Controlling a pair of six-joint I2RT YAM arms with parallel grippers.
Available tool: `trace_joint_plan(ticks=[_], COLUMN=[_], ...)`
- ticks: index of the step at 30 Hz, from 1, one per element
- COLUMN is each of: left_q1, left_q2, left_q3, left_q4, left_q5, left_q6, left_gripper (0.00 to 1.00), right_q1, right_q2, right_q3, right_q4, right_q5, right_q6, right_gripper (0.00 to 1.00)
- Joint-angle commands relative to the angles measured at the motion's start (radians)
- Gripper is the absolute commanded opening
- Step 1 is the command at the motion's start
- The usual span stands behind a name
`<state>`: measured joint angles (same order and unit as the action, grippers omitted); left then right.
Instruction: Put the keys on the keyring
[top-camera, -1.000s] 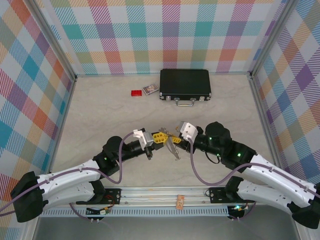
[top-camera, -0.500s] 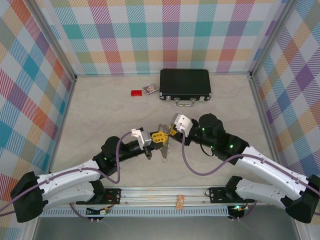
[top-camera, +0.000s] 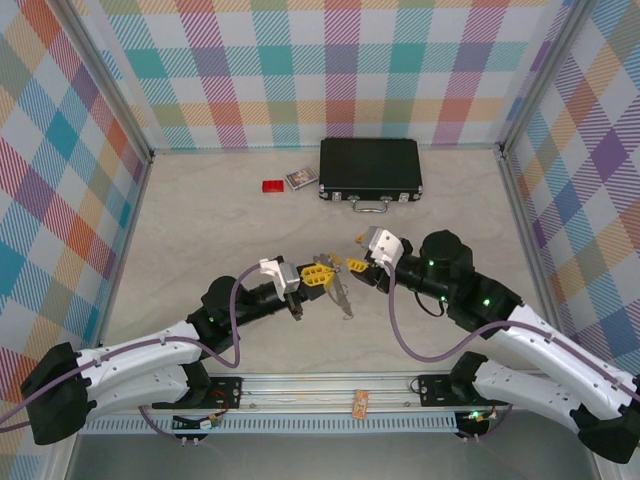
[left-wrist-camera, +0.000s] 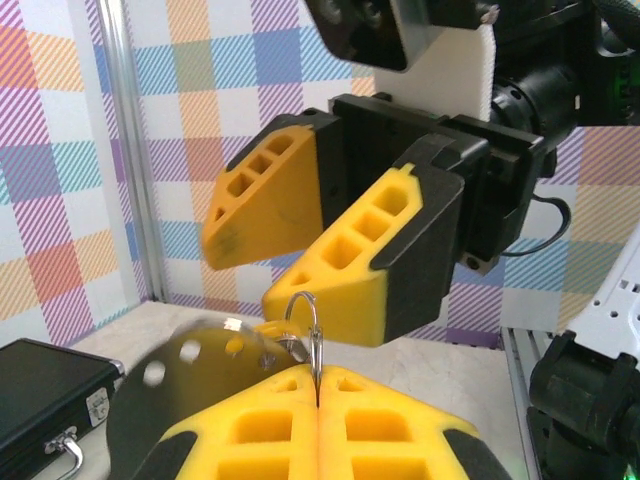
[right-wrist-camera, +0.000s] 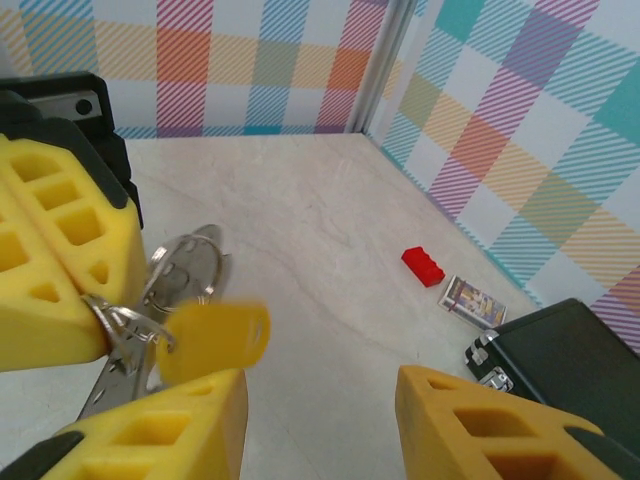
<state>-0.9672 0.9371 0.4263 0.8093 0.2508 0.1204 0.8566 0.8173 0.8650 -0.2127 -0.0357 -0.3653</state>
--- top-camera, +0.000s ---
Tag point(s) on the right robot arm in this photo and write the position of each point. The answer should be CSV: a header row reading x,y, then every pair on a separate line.
x,y
550,345

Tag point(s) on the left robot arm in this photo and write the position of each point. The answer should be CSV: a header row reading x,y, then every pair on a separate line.
x,y
140,350

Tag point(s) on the black carrying case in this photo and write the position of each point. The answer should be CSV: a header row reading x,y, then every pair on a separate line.
x,y
370,165

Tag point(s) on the small card box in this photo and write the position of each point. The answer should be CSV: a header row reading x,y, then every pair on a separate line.
x,y
301,179

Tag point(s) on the red toy brick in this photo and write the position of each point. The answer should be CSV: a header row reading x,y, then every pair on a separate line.
x,y
273,186

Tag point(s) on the small orange printed card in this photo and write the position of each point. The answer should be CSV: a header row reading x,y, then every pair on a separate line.
x,y
361,404

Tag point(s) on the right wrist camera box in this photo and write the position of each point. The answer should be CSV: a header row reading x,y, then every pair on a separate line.
x,y
385,245

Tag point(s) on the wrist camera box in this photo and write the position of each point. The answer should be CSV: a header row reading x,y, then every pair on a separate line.
x,y
280,275
385,245

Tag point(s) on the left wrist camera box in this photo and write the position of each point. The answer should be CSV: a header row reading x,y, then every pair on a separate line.
x,y
280,275

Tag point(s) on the aluminium side rail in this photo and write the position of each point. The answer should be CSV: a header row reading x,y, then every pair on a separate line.
x,y
522,220
131,220

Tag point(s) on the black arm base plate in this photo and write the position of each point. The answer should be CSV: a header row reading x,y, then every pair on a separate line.
x,y
432,390
227,387

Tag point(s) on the long aluminium base rail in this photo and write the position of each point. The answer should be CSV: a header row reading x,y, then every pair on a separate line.
x,y
325,387

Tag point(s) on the thin aluminium wall rail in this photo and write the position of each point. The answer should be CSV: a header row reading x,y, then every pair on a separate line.
x,y
225,149

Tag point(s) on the aluminium corner post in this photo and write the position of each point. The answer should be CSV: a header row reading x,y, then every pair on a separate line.
x,y
106,75
544,75

